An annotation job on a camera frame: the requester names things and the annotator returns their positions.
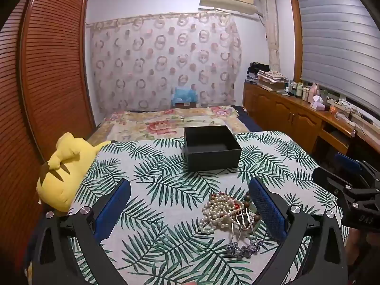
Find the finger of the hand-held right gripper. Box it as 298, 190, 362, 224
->
334, 152, 369, 175
312, 166, 361, 199

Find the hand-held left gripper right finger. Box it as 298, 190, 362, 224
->
248, 176, 346, 285

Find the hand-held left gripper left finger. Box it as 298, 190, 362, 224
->
31, 179, 133, 285

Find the brown wooden bead bracelet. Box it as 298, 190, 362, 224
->
236, 194, 262, 229

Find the silver hair comb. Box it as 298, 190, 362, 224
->
228, 211, 256, 244

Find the purple rhinestone hair clip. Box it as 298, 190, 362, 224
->
226, 237, 265, 259

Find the white pearl necklace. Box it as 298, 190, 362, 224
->
197, 193, 238, 234

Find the black jewelry box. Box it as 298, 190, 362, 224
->
182, 125, 242, 172

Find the person's right forearm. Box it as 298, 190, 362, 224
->
346, 228, 380, 272

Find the leaf print tablecloth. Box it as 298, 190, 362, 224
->
25, 131, 351, 285

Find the yellow plush toy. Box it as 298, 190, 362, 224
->
36, 132, 111, 217

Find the pink tissue box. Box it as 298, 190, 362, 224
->
310, 95, 327, 112

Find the wooden side cabinet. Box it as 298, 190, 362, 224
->
243, 81, 380, 167

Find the row of small bottles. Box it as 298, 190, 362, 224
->
286, 80, 319, 100

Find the floral bedspread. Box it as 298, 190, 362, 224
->
86, 107, 265, 143

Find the dark blue bed sheet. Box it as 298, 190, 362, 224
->
236, 105, 265, 133

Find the stack of light folded cloths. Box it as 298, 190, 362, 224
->
257, 70, 289, 91

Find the grey window blind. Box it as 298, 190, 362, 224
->
295, 0, 380, 116

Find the stack of dark folded clothes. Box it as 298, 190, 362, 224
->
246, 62, 269, 84

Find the blue plush toy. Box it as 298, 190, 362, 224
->
172, 87, 199, 103

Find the cream lace curtain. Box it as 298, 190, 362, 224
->
261, 0, 281, 73

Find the wooden louvered wardrobe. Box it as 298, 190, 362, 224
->
0, 0, 97, 285

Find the tangle of cables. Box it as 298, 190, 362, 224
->
329, 101, 375, 131

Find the ring pattern curtain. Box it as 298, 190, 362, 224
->
89, 13, 242, 113

